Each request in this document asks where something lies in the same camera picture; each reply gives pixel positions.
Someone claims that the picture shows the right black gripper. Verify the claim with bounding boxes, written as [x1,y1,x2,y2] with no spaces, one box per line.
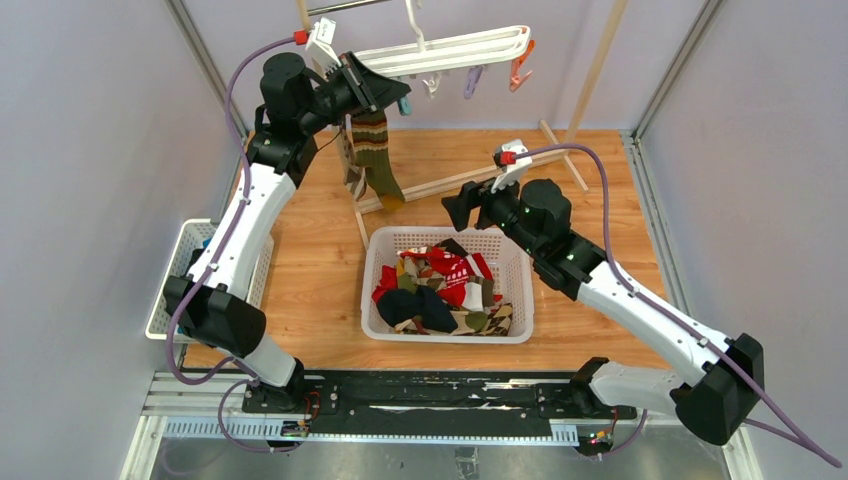
[441,168,541,258]

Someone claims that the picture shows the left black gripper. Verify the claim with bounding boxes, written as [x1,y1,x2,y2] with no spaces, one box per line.
[300,52,410,136]

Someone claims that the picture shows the olive green striped sock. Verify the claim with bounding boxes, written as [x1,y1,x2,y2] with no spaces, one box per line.
[351,110,406,211]

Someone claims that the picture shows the brown striped sock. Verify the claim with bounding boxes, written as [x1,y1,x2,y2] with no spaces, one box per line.
[344,164,368,201]

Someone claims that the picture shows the white plastic clip hanger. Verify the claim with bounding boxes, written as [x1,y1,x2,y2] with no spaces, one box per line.
[355,1,531,78]

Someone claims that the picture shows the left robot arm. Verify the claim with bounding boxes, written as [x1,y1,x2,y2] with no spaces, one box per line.
[163,52,411,413]

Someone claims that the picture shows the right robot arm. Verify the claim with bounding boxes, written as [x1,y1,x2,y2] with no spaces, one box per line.
[441,179,765,446]

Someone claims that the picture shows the teal hanger clip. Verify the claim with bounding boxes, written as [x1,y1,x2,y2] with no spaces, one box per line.
[396,96,412,117]

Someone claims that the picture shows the pile of colourful socks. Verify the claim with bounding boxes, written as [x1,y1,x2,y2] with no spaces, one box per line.
[366,238,513,337]

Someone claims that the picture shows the orange hanger clip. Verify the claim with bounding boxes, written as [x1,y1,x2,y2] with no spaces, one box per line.
[509,39,535,93]

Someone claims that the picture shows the white centre laundry basket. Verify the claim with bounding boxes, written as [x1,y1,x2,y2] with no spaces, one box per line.
[360,226,535,345]

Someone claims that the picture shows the white laundry basket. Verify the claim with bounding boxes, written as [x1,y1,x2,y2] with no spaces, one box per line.
[360,226,535,345]
[144,219,275,342]

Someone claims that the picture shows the wooden clothes rack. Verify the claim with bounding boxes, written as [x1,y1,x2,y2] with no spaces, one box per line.
[295,0,632,252]

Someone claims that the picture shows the white left laundry basket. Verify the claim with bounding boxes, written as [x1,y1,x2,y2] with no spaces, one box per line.
[144,219,275,342]

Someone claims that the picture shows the dark clothes in left basket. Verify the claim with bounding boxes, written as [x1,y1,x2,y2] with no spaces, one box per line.
[182,245,206,275]

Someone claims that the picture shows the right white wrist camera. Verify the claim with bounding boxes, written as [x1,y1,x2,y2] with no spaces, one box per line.
[490,139,533,193]

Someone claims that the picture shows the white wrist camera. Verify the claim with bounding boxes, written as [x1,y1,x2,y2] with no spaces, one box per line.
[490,139,533,193]
[305,17,341,72]

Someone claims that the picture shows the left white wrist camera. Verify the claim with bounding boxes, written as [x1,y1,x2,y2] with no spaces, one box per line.
[305,17,341,72]

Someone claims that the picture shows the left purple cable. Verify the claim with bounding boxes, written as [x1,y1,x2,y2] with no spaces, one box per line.
[164,30,313,456]

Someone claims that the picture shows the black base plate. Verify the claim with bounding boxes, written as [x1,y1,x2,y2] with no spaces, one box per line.
[241,370,637,439]

